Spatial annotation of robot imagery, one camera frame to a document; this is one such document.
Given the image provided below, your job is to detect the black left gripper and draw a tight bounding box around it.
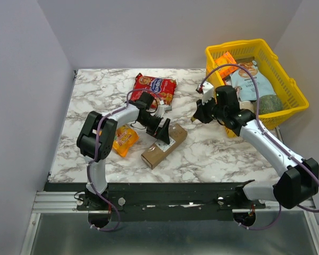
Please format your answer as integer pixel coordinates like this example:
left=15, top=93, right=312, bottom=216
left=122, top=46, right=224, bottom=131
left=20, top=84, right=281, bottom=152
left=138, top=114, right=170, bottom=145

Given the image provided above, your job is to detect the brown cardboard express box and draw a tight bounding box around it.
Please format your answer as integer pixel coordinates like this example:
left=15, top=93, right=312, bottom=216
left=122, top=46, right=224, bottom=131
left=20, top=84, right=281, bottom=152
left=141, top=124, right=188, bottom=169

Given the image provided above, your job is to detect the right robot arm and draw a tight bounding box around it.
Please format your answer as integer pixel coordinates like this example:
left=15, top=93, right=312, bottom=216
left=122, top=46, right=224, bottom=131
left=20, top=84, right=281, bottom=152
left=192, top=82, right=319, bottom=209

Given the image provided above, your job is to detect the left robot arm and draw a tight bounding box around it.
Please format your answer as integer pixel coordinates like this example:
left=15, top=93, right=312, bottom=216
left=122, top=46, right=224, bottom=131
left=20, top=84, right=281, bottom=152
left=77, top=89, right=171, bottom=210

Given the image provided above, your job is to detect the orange snack box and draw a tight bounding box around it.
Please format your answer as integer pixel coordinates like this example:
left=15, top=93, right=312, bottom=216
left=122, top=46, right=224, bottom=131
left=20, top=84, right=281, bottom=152
left=214, top=51, right=240, bottom=79

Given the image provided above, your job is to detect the yellow corn snack bag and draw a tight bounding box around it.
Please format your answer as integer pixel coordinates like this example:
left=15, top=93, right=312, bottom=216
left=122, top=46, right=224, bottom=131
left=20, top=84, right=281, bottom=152
left=113, top=124, right=139, bottom=157

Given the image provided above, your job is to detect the white tape roll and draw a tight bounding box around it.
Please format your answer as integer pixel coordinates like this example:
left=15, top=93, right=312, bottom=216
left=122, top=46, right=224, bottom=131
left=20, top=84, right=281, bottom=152
left=239, top=101, right=255, bottom=113

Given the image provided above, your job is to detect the red candy bag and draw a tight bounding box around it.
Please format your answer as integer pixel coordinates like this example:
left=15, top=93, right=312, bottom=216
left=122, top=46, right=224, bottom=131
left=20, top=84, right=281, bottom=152
left=133, top=73, right=177, bottom=108

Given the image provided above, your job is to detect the light blue chips bag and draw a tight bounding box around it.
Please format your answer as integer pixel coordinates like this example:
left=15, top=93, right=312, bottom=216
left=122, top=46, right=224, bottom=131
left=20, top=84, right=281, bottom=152
left=230, top=58, right=276, bottom=101

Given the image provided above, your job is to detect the green melon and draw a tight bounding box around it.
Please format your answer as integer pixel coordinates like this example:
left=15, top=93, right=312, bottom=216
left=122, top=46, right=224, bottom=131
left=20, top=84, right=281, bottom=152
left=258, top=95, right=283, bottom=115

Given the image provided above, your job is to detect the yellow plastic basket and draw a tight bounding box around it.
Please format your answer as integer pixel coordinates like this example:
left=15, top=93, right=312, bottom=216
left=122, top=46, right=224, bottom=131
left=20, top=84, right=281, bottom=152
left=205, top=39, right=309, bottom=130

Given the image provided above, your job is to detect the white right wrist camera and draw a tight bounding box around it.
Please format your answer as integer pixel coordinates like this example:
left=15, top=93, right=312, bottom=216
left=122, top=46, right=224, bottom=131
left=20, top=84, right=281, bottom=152
left=196, top=81, right=214, bottom=105

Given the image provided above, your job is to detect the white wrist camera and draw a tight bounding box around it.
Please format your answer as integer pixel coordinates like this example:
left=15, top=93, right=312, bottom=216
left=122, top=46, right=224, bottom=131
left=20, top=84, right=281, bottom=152
left=196, top=81, right=214, bottom=105
left=154, top=105, right=172, bottom=117

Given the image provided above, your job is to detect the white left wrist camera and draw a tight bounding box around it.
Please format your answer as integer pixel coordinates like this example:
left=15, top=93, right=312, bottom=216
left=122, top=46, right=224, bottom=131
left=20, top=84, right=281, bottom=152
left=154, top=105, right=172, bottom=117

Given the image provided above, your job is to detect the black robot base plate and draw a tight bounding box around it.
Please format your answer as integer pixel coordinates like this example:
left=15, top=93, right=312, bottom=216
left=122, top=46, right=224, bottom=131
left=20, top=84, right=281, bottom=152
left=44, top=182, right=266, bottom=226

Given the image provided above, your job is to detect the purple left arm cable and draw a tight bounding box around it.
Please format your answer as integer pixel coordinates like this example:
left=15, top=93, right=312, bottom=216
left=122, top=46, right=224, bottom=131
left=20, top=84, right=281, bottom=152
left=86, top=88, right=164, bottom=232

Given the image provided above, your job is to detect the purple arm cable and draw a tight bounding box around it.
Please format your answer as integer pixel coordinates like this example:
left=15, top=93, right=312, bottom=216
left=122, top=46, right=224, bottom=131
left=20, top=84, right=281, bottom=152
left=198, top=63, right=319, bottom=231
left=86, top=88, right=164, bottom=232

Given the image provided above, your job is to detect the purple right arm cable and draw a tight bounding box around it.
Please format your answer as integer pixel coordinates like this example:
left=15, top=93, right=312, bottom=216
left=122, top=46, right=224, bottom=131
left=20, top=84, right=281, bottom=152
left=198, top=63, right=319, bottom=231

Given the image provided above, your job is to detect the aluminium frame rail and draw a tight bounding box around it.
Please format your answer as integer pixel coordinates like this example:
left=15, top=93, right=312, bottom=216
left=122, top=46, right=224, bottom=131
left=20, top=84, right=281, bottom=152
left=21, top=192, right=319, bottom=254

